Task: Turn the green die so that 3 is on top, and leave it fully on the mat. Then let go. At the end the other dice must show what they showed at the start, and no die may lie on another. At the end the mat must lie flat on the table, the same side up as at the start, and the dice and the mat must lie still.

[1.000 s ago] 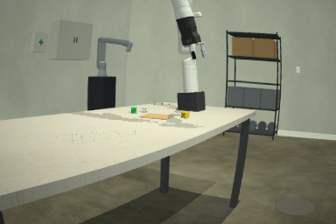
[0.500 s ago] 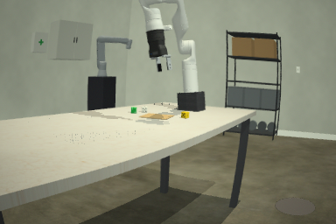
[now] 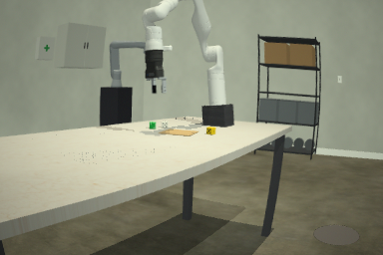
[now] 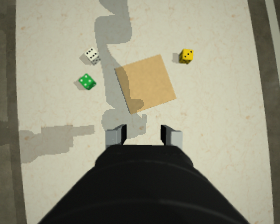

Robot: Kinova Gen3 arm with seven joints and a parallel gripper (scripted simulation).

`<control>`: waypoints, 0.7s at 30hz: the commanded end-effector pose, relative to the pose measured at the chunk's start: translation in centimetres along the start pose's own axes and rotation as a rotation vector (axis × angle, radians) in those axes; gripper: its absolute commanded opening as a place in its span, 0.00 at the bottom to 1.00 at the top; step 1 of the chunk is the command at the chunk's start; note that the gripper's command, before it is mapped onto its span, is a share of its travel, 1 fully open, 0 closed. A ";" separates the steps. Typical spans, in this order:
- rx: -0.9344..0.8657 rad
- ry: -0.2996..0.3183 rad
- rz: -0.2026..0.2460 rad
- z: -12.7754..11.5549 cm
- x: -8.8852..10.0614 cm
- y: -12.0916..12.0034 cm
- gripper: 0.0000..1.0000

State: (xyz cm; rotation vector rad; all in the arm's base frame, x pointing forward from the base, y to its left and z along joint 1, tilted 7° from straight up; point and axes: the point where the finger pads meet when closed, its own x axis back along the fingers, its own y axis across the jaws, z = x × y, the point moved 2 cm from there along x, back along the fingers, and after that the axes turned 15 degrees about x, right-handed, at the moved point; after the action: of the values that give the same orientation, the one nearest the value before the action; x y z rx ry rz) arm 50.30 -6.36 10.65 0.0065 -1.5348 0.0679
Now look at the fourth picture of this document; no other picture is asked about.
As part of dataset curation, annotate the white die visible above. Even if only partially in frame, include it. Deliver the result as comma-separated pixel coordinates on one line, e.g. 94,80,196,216
84,47,101,65

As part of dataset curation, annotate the green die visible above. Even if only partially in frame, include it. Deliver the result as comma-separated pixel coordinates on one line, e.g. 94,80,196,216
79,74,96,90

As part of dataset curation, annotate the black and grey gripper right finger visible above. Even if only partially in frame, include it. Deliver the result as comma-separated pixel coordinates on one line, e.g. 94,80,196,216
160,125,183,150

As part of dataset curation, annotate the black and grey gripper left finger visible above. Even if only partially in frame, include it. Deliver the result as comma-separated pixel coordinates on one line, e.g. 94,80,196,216
105,124,127,150

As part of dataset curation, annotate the yellow die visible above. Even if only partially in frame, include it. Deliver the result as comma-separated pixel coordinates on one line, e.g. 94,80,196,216
179,49,193,64

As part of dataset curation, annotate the tan square mat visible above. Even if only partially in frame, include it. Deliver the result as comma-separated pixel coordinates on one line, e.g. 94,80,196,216
115,54,177,114

